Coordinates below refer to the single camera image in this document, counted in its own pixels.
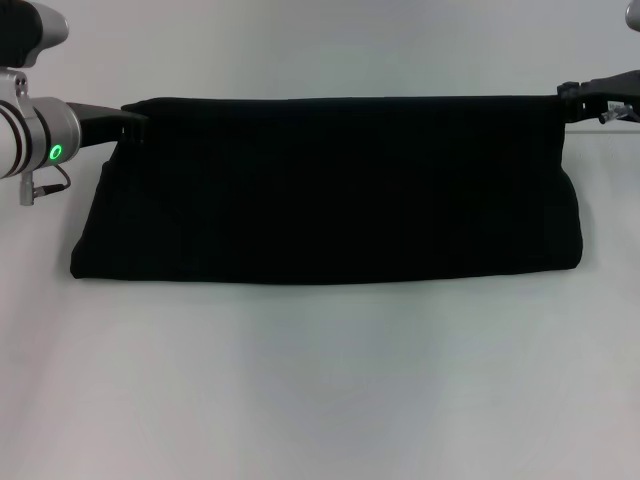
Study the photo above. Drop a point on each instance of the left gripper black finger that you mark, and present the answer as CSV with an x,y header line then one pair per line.
x,y
134,127

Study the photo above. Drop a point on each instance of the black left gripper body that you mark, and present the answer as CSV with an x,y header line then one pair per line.
x,y
95,122

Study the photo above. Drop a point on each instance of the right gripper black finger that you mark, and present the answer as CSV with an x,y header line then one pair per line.
x,y
572,100

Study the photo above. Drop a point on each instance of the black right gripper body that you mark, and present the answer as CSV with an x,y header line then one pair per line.
x,y
615,87

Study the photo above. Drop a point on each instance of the black shirt with FREE print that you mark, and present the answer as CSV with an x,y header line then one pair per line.
x,y
325,190

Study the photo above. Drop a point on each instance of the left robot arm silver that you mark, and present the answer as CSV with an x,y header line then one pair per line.
x,y
35,135

